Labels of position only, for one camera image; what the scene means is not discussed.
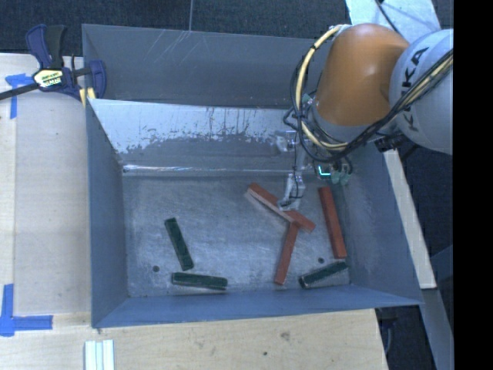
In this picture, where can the grey metal bin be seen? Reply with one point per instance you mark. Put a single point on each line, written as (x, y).
(215, 222)

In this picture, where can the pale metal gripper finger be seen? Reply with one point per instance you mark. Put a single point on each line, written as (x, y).
(299, 193)
(289, 191)

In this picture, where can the red-brown flat block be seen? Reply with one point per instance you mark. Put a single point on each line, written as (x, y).
(269, 203)
(333, 222)
(288, 253)

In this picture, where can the dark green flat block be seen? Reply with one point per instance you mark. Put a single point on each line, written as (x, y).
(322, 275)
(179, 244)
(199, 281)

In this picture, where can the black cylinder on white bracket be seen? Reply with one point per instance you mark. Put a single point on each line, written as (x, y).
(389, 143)

